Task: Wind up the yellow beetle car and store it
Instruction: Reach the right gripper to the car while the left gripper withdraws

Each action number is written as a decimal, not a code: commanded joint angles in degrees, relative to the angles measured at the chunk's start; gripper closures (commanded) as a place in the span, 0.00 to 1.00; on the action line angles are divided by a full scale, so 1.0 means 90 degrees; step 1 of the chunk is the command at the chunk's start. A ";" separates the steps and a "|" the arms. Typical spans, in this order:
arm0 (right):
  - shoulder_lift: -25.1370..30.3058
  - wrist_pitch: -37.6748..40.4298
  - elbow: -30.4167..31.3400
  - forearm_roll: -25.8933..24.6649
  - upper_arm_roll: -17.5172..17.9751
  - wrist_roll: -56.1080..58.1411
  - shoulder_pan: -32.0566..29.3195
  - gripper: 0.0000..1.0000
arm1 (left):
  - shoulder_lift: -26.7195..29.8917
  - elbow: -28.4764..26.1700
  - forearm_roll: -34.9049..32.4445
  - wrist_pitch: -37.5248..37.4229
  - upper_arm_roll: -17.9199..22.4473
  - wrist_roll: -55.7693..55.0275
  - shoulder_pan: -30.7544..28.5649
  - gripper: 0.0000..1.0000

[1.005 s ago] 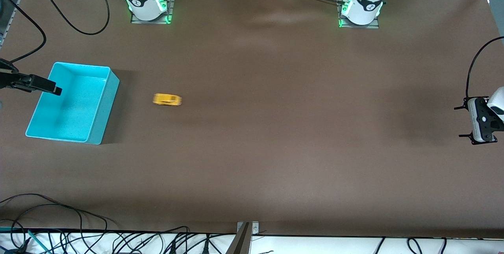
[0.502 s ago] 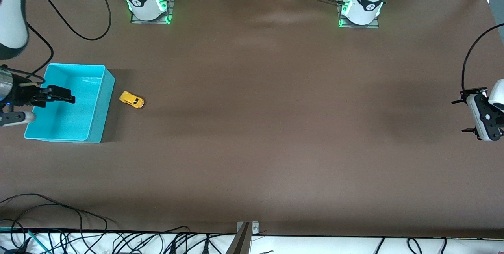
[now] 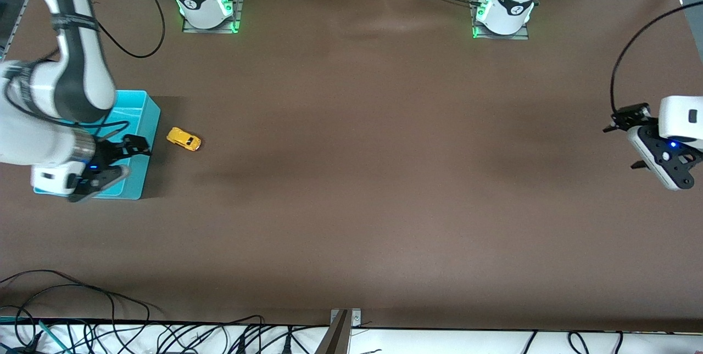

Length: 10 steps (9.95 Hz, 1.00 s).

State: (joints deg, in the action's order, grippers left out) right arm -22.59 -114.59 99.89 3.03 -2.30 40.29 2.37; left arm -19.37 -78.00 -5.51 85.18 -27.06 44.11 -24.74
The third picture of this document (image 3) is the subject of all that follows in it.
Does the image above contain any teal plastic bin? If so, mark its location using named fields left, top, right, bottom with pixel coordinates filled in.
left=33, top=89, right=161, bottom=200

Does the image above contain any black looping arm cable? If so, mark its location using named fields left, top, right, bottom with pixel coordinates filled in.
left=74, top=0, right=166, bottom=59

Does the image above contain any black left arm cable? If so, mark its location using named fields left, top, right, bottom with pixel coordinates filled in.
left=610, top=2, right=703, bottom=116

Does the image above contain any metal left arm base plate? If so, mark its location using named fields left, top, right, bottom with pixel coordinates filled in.
left=470, top=0, right=531, bottom=41

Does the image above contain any black tangled floor cable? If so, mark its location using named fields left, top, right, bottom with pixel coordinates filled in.
left=157, top=314, right=265, bottom=354

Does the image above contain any yellow toy beetle car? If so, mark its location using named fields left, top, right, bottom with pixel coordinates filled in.
left=166, top=127, right=202, bottom=152

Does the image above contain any small metal bracket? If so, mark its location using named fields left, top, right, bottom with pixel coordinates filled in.
left=330, top=308, right=362, bottom=328

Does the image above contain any thin black table cable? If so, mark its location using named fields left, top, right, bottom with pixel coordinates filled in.
left=0, top=269, right=165, bottom=323

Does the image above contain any grey aluminium bar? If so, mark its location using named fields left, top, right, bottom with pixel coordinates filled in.
left=314, top=310, right=350, bottom=354

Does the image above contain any teal thin tool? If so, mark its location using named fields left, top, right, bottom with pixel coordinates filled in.
left=37, top=320, right=71, bottom=354

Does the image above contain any black looped floor cable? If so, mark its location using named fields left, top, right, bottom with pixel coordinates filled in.
left=567, top=331, right=592, bottom=354

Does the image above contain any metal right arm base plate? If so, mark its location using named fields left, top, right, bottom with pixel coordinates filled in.
left=181, top=0, right=246, bottom=34

